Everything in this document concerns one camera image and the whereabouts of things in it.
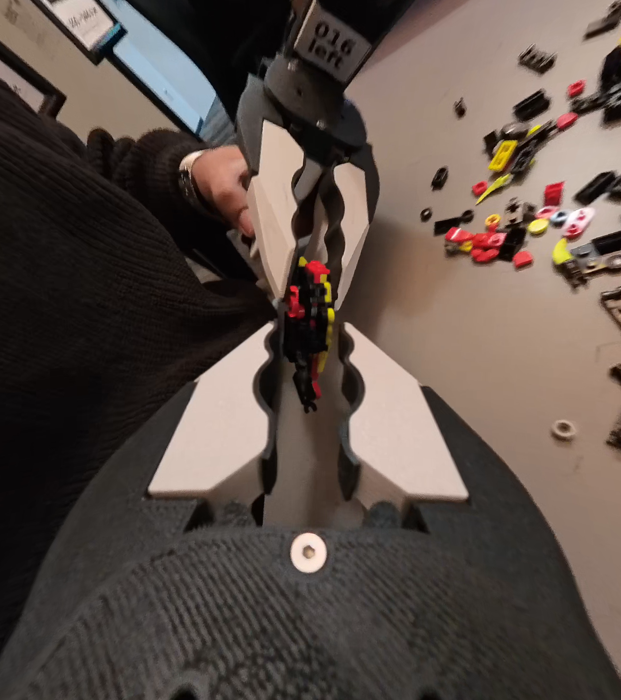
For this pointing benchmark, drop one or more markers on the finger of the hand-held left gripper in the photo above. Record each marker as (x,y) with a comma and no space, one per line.
(269,208)
(354,219)

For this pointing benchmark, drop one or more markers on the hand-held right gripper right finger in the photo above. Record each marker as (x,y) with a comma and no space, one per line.
(403,443)

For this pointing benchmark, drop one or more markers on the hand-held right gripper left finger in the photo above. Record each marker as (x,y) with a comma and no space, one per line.
(217,437)

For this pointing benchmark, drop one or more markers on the black yellow red lego model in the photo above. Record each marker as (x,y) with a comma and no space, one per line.
(308,322)

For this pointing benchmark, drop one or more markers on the pile of lego pieces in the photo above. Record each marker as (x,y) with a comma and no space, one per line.
(488,240)

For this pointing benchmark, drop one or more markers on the person's left hand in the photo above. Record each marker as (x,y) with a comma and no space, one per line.
(223,175)

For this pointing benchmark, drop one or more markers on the lit monitor screen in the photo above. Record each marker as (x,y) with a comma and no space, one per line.
(152,54)

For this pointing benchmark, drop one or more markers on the black framed board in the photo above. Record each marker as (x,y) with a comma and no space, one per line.
(83,24)
(9,71)

